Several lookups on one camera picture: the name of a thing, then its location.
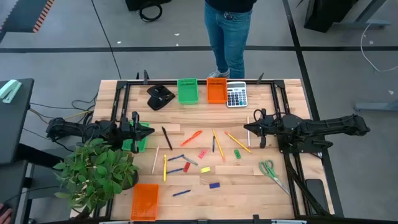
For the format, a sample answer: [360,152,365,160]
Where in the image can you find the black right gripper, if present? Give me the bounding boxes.
[243,108,284,149]

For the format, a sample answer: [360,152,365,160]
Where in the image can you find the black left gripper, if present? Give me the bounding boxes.
[119,111,155,154]

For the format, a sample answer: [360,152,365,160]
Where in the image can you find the black pen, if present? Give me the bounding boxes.
[161,126,173,151]

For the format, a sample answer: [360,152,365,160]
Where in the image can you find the wooden stick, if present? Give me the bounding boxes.
[151,144,160,175]

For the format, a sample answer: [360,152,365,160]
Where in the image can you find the orange pen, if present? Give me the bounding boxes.
[180,129,203,147]

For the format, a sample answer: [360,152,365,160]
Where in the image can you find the grey crayon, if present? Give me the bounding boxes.
[182,155,199,167]

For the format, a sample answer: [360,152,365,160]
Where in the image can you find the green plastic bin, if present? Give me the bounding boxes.
[177,78,200,105]
[121,121,149,153]

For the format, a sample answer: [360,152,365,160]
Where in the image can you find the black stapler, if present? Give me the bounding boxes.
[146,84,176,111]

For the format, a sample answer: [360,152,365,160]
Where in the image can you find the silver desk calculator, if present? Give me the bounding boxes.
[226,81,249,108]

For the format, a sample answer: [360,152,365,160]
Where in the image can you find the orange plastic bin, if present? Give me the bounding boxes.
[206,77,228,105]
[130,183,160,222]

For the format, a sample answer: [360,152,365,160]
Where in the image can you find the green potted plant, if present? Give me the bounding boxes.
[52,138,141,218]

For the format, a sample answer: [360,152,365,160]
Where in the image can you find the black rectangular pad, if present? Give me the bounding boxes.
[305,178,329,213]

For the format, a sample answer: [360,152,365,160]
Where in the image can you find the person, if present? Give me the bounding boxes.
[203,0,257,80]

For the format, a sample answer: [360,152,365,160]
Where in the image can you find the grey desk foot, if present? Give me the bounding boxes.
[338,0,392,29]
[353,98,398,113]

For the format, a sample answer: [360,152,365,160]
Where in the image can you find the black equipment case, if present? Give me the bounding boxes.
[124,0,172,12]

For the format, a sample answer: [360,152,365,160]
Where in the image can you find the black side table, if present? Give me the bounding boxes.
[0,77,35,166]

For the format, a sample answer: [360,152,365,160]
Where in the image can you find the black cabinet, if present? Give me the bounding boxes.
[303,0,361,34]

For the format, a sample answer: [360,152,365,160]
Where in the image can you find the mint green stapler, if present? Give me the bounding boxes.
[0,79,23,105]

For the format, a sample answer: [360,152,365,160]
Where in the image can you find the person's hand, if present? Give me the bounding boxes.
[0,203,14,224]

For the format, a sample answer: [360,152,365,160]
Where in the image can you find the black mat with orange stripes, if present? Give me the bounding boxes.
[0,0,55,34]

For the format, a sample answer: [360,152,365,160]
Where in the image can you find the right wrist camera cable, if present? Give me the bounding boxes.
[253,108,280,124]

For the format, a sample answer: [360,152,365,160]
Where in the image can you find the green-handled scissors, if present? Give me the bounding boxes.
[258,159,291,196]

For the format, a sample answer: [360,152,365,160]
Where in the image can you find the yellow floor cable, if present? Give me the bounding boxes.
[62,109,95,122]

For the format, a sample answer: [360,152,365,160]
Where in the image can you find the black floor cable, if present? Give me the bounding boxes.
[29,92,99,113]

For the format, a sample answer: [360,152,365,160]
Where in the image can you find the coiled black cable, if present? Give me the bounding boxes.
[138,1,164,23]

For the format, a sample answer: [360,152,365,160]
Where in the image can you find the white floor cable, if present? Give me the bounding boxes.
[360,22,398,73]

